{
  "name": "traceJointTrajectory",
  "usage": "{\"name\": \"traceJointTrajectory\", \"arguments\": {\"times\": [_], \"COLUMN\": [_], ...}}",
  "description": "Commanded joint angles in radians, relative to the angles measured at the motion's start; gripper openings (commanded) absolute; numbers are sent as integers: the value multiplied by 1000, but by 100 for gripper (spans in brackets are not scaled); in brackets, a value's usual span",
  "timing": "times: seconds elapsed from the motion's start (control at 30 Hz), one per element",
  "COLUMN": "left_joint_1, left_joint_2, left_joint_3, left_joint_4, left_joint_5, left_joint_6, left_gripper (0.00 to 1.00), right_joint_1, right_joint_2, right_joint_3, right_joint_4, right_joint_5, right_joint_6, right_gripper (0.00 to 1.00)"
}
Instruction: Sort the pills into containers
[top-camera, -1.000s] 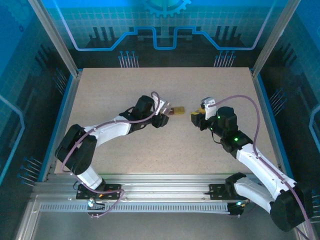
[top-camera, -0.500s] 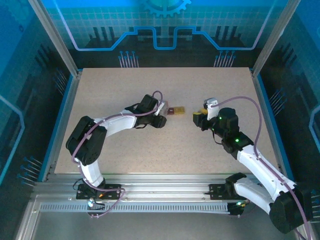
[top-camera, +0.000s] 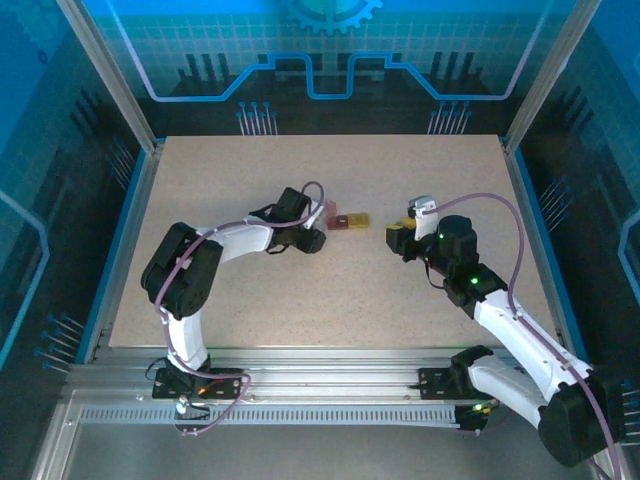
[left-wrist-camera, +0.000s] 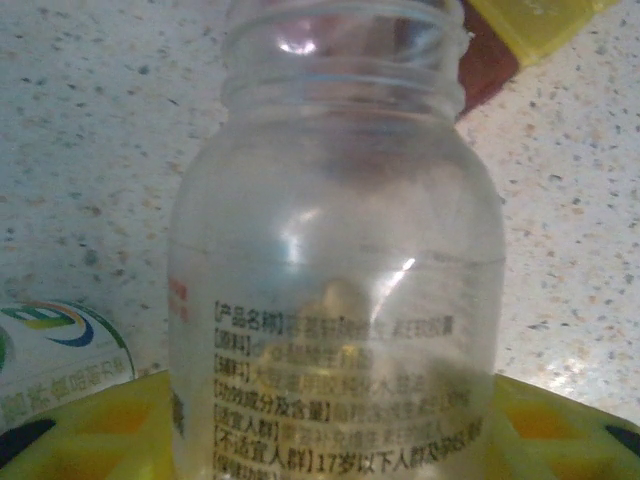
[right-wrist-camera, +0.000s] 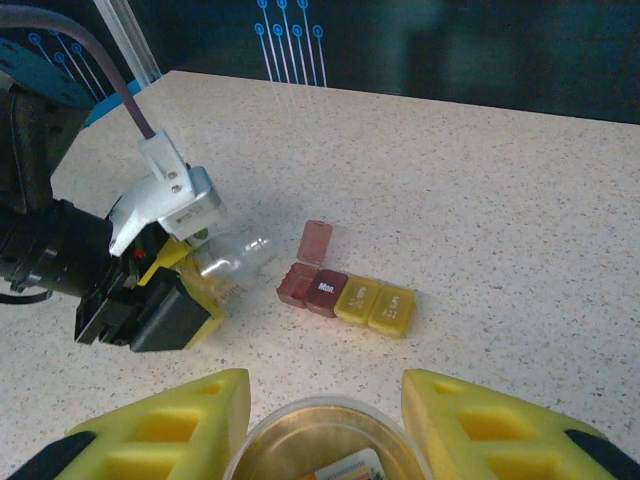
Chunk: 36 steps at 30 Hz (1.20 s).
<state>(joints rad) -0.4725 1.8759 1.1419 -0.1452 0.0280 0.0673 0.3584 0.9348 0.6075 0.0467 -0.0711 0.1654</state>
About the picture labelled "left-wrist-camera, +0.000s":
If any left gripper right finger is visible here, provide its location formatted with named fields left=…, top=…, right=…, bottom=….
left=492, top=374, right=640, bottom=480

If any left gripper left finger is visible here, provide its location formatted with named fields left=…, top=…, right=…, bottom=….
left=0, top=369, right=176, bottom=480

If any clear plastic bottle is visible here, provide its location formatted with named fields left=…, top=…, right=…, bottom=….
left=167, top=0, right=506, bottom=480

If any red and yellow pill organizer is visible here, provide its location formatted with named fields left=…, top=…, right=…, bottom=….
left=455, top=0, right=619, bottom=121

